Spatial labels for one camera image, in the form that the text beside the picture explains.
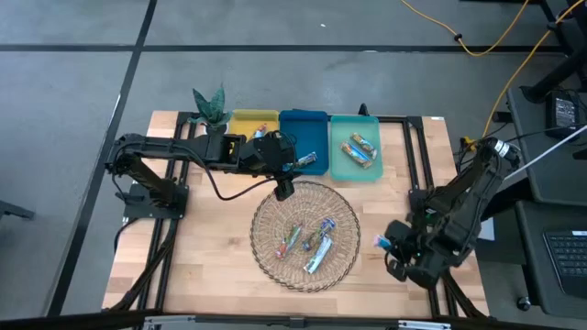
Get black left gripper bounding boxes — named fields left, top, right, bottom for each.
left=231, top=130, right=304, bottom=203

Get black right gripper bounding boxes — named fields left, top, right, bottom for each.
left=383, top=219, right=444, bottom=290

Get snack bars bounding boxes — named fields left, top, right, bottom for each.
left=302, top=234, right=335, bottom=275
left=294, top=151, right=319, bottom=170

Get white green granola bar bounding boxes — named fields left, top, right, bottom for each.
left=338, top=140, right=373, bottom=170

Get snack bars in basket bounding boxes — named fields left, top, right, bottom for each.
left=302, top=234, right=335, bottom=275

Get blue plastic tray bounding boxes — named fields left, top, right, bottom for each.
left=278, top=109, right=331, bottom=177

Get teal plastic tray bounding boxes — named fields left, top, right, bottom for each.
left=328, top=115, right=384, bottom=182

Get round wicker basket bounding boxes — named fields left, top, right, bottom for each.
left=249, top=180, right=362, bottom=293

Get yellow plastic tray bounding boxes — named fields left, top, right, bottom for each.
left=227, top=108, right=281, bottom=152

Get white paper sheet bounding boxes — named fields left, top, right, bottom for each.
left=476, top=214, right=497, bottom=242

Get green snake plant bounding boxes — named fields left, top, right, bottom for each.
left=191, top=83, right=234, bottom=127

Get dark desk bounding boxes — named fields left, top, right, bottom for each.
left=513, top=199, right=587, bottom=320

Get black laptop keyboard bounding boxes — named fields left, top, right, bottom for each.
left=542, top=228, right=587, bottom=300

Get grey side table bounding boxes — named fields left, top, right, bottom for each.
left=505, top=85, right=587, bottom=205

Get white rod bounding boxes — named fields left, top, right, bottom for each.
left=522, top=136, right=587, bottom=169

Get black power adapter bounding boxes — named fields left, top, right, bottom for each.
left=545, top=91, right=580, bottom=138

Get black desk leg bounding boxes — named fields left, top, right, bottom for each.
left=522, top=0, right=587, bottom=103

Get dark furniture foot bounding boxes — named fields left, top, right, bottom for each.
left=0, top=200, right=37, bottom=221

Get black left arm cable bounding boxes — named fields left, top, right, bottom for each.
left=181, top=146, right=279, bottom=202

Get yellow extension cable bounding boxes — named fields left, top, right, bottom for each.
left=463, top=0, right=587, bottom=144
left=399, top=0, right=531, bottom=58

